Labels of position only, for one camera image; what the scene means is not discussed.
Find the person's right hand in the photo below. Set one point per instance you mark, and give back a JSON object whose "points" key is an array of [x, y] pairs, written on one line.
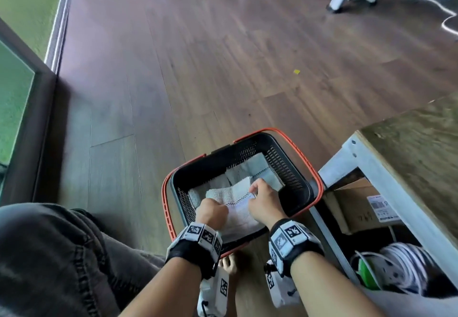
{"points": [[266, 204]]}

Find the person's left hand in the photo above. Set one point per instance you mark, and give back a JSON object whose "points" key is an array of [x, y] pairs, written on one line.
{"points": [[211, 213]]}

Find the black basket orange rim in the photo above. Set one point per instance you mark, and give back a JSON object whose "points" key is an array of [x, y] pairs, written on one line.
{"points": [[222, 159]]}

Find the person's right forearm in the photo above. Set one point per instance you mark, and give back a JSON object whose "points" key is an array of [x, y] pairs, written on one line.
{"points": [[329, 284]]}

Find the person's left forearm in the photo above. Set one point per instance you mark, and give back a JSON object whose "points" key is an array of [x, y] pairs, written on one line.
{"points": [[164, 288]]}

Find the person's left leg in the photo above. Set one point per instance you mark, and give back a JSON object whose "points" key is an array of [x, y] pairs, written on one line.
{"points": [[53, 256]]}

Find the black wristband with marker tags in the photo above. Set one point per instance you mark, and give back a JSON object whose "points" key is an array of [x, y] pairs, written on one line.
{"points": [[293, 245], [193, 248]]}

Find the cardboard box with label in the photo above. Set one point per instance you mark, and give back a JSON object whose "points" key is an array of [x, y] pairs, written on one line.
{"points": [[354, 205]]}

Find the low wooden table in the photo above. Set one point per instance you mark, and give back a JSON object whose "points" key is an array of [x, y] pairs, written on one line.
{"points": [[386, 184]]}

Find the white green socket adapter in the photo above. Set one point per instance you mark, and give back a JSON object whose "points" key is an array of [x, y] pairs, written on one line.
{"points": [[397, 266]]}

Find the white framed glass door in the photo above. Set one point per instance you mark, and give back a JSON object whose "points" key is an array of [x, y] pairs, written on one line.
{"points": [[43, 94]]}

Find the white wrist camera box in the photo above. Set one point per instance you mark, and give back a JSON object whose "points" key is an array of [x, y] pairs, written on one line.
{"points": [[214, 291], [282, 288]]}

